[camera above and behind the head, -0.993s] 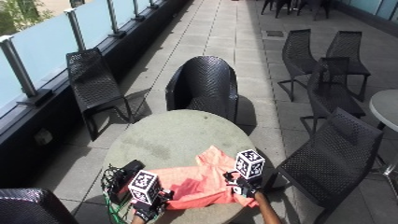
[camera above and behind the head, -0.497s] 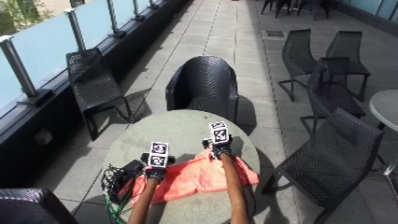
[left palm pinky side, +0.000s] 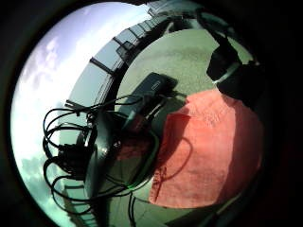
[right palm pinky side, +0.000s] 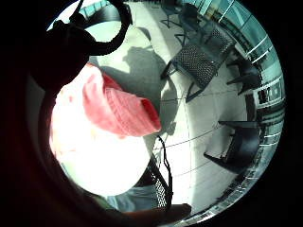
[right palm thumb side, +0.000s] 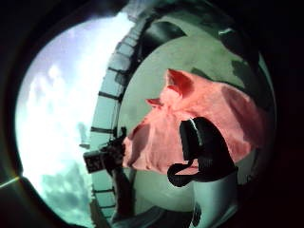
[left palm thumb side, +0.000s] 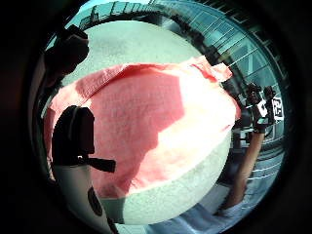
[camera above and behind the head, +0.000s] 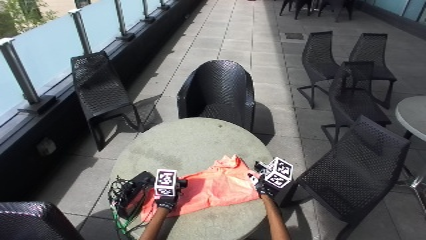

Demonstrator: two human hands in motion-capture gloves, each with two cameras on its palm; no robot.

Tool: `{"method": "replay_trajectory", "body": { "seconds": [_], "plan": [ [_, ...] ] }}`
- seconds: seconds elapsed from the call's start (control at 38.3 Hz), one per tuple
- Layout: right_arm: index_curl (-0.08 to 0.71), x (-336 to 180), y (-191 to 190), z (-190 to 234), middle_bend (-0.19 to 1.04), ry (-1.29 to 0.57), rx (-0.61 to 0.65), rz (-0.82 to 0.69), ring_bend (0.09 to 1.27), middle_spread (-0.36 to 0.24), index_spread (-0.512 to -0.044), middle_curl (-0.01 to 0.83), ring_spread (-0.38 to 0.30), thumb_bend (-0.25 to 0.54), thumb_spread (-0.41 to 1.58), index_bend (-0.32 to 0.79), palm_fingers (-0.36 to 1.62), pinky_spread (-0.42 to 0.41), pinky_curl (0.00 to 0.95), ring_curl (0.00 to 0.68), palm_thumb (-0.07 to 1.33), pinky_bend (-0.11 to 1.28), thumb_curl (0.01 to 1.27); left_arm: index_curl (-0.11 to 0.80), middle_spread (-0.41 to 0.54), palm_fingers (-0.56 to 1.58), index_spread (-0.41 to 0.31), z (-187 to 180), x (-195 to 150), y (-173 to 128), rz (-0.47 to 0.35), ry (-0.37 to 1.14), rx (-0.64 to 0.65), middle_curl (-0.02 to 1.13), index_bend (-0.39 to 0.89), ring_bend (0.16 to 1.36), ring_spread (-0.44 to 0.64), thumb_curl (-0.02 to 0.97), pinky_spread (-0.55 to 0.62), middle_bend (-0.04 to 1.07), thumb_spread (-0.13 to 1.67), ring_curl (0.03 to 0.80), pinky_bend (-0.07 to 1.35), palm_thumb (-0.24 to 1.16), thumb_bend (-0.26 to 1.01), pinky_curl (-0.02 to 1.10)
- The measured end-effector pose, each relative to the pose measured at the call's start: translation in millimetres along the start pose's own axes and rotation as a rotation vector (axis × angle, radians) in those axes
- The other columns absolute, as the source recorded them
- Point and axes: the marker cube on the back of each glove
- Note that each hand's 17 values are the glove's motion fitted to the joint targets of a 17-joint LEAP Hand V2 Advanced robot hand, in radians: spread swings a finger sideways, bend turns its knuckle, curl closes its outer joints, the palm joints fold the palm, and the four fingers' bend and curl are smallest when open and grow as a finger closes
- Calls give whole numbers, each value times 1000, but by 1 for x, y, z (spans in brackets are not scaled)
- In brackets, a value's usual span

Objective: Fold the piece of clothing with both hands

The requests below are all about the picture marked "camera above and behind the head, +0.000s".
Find person's left hand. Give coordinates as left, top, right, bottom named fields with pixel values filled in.
left=154, top=178, right=189, bottom=212

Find person's right hand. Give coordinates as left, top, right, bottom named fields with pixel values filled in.
left=246, top=161, right=279, bottom=198

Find black perforated plastic chair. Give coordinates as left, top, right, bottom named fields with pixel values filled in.
left=319, top=60, right=394, bottom=146
left=69, top=50, right=163, bottom=152
left=347, top=32, right=398, bottom=110
left=295, top=30, right=342, bottom=110
left=278, top=115, right=411, bottom=240

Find white marker cube left glove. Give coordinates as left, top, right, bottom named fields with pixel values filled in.
left=153, top=168, right=178, bottom=198

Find glass balcony railing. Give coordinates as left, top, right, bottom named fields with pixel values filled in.
left=0, top=0, right=178, bottom=118

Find black electronics box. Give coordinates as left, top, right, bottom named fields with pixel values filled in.
left=116, top=170, right=157, bottom=219

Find round grey table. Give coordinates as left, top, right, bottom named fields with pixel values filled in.
left=108, top=116, right=274, bottom=240
left=394, top=95, right=426, bottom=143

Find black wicker tub chair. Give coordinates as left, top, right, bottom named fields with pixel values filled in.
left=175, top=59, right=257, bottom=133
left=0, top=200, right=85, bottom=240

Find white marker cube glove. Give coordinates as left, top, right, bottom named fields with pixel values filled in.
left=263, top=156, right=295, bottom=190
left=153, top=168, right=178, bottom=198

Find white marker cube right glove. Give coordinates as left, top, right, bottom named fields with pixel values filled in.
left=263, top=156, right=295, bottom=190

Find orange cloth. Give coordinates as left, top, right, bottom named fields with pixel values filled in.
left=140, top=154, right=261, bottom=224

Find group of black chairs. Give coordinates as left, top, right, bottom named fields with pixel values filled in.
left=278, top=0, right=357, bottom=22

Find green and black cables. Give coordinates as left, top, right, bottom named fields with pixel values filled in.
left=106, top=176, right=150, bottom=239

